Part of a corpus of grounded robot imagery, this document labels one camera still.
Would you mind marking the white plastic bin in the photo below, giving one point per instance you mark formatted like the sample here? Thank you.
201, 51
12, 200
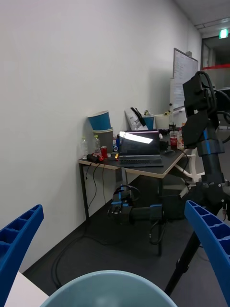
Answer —
163, 121

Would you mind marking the red drink can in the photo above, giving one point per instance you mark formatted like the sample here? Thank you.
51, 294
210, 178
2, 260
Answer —
104, 152

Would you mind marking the white office chair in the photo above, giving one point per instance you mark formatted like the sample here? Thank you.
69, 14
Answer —
191, 170

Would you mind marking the clear plastic bottle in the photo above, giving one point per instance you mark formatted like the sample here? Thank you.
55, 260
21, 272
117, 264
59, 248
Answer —
84, 148
97, 146

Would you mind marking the black and red gadget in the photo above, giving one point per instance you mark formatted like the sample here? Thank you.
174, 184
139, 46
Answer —
94, 158

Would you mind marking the whiteboard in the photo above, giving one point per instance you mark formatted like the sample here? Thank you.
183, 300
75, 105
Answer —
184, 79

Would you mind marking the dark desk with wooden edge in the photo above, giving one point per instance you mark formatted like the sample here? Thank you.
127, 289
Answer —
148, 169

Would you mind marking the red labelled cup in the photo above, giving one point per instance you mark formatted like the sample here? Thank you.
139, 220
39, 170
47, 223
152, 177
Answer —
174, 139

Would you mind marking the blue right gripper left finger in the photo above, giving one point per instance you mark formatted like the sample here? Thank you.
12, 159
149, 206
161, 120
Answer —
14, 244

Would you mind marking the dark laptop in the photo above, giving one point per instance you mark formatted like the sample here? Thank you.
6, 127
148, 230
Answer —
140, 146

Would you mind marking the small blue bin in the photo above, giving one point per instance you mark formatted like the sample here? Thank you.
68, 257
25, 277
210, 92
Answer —
149, 122

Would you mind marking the green exit sign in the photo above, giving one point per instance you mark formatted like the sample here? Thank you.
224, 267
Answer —
223, 33

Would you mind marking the black and blue floor device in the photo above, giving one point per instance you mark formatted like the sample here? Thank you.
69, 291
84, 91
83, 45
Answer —
129, 211

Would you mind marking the pale blue plastic bin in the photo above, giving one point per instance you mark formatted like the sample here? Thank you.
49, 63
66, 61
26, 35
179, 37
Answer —
107, 290

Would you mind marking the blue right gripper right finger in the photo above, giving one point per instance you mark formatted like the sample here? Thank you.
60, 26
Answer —
215, 242

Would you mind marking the black tripod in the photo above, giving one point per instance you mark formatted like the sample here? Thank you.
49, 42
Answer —
210, 168

